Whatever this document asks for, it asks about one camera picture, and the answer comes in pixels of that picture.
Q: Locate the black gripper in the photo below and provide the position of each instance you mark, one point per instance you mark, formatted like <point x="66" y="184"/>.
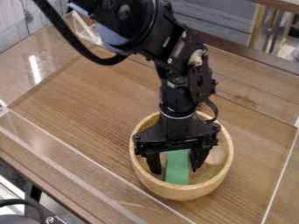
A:
<point x="172" y="133"/>

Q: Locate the green stick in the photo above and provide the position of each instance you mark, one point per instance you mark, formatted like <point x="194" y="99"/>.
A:
<point x="178" y="167"/>

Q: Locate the clear acrylic front panel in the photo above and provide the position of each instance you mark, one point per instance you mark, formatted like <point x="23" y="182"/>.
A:
<point x="98" y="195"/>

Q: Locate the brown wooden bowl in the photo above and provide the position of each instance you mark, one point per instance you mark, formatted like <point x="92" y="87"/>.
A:
<point x="204" y="180"/>

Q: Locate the black table leg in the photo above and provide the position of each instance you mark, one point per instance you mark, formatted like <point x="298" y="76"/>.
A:
<point x="35" y="193"/>

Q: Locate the gold metal chair frame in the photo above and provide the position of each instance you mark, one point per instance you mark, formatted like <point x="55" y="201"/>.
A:
<point x="271" y="28"/>

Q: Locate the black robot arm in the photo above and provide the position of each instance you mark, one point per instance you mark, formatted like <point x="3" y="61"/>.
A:
<point x="142" y="26"/>

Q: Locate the clear acrylic corner bracket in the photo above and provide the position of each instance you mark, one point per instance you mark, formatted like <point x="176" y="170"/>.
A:
<point x="86" y="31"/>

